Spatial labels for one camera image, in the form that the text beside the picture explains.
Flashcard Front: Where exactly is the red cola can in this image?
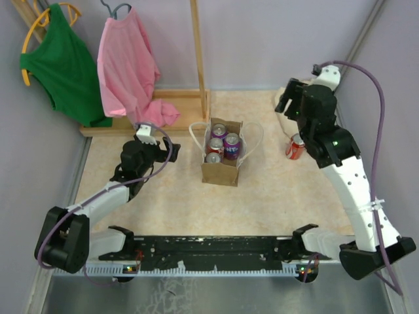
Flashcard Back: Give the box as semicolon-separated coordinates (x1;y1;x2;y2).
285;133;305;160

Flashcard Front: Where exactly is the red soda can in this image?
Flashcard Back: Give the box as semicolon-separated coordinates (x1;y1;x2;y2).
205;152;223;164
206;138;225;156

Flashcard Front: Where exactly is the middle red soda can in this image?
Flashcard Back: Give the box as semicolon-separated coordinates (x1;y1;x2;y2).
206;138;225;156

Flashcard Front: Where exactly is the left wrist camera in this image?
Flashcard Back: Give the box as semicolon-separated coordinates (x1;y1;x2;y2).
134;124;157;146

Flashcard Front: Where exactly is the purple soda can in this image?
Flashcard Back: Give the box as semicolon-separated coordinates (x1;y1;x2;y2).
223;133;241;160
211;124;228;140

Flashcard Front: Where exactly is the grey hanger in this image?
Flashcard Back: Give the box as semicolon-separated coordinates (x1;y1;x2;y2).
100;0;132;20

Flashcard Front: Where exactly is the beige folded cloth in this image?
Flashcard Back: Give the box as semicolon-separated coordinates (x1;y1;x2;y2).
272;85;298;138

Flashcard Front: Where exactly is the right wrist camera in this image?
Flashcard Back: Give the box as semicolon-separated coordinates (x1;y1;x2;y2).
309;64;341;92

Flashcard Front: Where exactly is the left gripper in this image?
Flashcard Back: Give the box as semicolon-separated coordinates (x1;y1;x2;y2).
134;133;181;177

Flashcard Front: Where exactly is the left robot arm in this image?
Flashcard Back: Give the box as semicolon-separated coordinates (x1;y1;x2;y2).
34;137;181;273

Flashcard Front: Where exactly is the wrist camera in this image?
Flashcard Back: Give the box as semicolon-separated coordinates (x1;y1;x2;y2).
134;124;157;146
309;64;341;92

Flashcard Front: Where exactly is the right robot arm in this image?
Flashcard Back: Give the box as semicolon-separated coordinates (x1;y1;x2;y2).
275;78;416;280

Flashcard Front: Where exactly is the front red soda can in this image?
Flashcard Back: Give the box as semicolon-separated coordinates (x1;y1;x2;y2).
205;152;223;164

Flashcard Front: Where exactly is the yellow hanger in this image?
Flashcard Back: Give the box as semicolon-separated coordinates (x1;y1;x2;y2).
20;2;82;87

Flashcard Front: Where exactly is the brown canvas bag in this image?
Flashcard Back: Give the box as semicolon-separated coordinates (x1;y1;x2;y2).
189;118;264;187

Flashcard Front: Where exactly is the wooden clothes rack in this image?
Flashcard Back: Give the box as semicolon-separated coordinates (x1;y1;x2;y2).
12;1;211;137

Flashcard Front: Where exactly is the pink t-shirt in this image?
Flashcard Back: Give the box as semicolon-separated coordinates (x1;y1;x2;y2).
97;9;180;127

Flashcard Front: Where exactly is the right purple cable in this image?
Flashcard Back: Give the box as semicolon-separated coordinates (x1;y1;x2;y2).
319;60;403;296

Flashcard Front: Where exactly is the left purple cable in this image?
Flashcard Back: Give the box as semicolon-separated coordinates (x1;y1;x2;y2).
37;122;173;288

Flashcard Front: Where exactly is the purple cable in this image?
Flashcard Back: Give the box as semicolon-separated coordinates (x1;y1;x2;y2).
319;60;403;296
37;122;173;288

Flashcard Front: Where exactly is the green tank top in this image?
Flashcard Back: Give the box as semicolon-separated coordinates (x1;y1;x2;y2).
20;3;112;128

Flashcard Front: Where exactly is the aluminium frame profile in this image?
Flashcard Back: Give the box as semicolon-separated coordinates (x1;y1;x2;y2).
83;237;393;279

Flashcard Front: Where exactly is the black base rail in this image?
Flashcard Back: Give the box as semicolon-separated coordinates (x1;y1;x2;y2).
98;235;320;284

